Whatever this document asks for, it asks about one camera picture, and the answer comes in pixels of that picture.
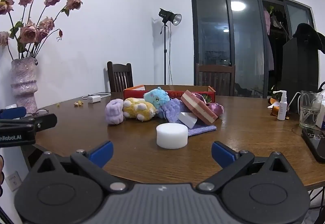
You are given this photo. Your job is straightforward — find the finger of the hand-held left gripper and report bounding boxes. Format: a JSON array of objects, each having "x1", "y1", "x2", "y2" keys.
[
  {"x1": 0, "y1": 113, "x2": 58, "y2": 131},
  {"x1": 0, "y1": 107, "x2": 27, "y2": 120}
]

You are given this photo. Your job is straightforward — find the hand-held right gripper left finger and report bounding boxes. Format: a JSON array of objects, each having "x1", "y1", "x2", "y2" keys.
[{"x1": 30, "y1": 141, "x2": 129, "y2": 193}]

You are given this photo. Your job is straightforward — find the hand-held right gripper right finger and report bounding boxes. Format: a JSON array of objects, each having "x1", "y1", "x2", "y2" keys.
[{"x1": 195, "y1": 141, "x2": 297, "y2": 193}]

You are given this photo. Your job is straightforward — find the purple fluffy headband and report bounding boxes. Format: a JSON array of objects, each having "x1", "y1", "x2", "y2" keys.
[{"x1": 105, "y1": 99, "x2": 125, "y2": 126}]

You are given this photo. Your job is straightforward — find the mauve satin bow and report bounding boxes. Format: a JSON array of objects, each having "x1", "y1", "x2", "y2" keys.
[{"x1": 200, "y1": 94, "x2": 224, "y2": 117}]

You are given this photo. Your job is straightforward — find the white wedge sponge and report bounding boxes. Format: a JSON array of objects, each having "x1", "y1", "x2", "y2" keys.
[{"x1": 177, "y1": 111, "x2": 198, "y2": 129}]

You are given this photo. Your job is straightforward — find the pink white striped sponge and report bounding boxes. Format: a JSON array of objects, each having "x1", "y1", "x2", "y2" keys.
[{"x1": 180, "y1": 90, "x2": 219, "y2": 126}]

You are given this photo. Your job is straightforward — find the white round sponge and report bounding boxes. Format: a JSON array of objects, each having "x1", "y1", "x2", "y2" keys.
[{"x1": 156, "y1": 123, "x2": 189, "y2": 150}]

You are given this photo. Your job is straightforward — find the yellow white plush toy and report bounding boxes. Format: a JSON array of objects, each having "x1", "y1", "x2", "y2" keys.
[{"x1": 123, "y1": 97, "x2": 157, "y2": 122}]

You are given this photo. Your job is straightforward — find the red orange cardboard box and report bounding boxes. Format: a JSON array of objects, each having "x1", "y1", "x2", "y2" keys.
[{"x1": 123, "y1": 84, "x2": 216, "y2": 104}]

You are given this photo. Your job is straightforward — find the purple knitted cloth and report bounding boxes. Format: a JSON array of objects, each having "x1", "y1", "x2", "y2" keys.
[{"x1": 158, "y1": 99, "x2": 217, "y2": 137}]

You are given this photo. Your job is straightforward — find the blue fluffy plush toy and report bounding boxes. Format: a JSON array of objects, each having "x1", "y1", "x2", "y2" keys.
[{"x1": 143, "y1": 87, "x2": 171, "y2": 119}]

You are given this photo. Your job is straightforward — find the person's left hand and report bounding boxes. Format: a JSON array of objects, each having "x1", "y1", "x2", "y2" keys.
[{"x1": 0, "y1": 155, "x2": 4, "y2": 195}]

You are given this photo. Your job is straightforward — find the eyeglasses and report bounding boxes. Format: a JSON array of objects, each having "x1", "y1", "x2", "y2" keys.
[{"x1": 24, "y1": 109, "x2": 49, "y2": 119}]

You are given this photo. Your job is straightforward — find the pink speckled ceramic vase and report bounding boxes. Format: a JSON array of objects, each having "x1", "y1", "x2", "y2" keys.
[{"x1": 11, "y1": 57, "x2": 39, "y2": 113}]

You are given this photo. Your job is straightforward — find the orange white wrapper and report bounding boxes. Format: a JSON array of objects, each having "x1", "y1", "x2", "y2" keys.
[{"x1": 267, "y1": 97, "x2": 290, "y2": 120}]

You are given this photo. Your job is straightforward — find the white spray bottle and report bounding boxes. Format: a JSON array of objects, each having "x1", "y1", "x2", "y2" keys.
[{"x1": 274, "y1": 90, "x2": 288, "y2": 121}]

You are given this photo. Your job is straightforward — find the dark wooden chair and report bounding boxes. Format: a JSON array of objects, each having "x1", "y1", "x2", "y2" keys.
[
  {"x1": 196, "y1": 63, "x2": 236, "y2": 96},
  {"x1": 107, "y1": 61, "x2": 134, "y2": 93}
]

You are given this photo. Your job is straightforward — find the bunch of dried pink roses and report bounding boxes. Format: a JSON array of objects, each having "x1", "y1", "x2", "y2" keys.
[{"x1": 0, "y1": 0, "x2": 83, "y2": 60}]

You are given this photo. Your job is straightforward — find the black phone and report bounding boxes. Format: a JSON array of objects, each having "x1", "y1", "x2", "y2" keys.
[{"x1": 301, "y1": 128, "x2": 325, "y2": 163}]

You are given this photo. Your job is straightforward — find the clear drinking glass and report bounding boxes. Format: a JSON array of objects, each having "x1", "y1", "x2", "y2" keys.
[{"x1": 299, "y1": 90, "x2": 324, "y2": 129}]

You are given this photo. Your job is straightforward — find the hanging clothes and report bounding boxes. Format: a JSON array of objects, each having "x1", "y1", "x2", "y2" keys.
[{"x1": 262, "y1": 7, "x2": 275, "y2": 71}]

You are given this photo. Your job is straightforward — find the dark framed sliding glass door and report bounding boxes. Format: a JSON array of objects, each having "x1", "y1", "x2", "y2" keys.
[{"x1": 190, "y1": 0, "x2": 317, "y2": 99}]

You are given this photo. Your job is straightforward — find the black tripod stand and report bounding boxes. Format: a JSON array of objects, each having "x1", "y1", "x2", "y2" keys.
[{"x1": 159, "y1": 8, "x2": 182, "y2": 85}]

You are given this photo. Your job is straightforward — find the black fluffy cloth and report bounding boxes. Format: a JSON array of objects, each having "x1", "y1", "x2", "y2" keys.
[{"x1": 292, "y1": 23, "x2": 325, "y2": 54}]

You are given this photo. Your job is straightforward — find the white wall socket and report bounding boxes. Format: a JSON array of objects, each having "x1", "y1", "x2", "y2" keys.
[{"x1": 5, "y1": 170, "x2": 20, "y2": 192}]

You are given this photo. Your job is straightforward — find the white charger cable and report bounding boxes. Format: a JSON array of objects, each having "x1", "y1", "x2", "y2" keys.
[{"x1": 81, "y1": 92, "x2": 112, "y2": 100}]

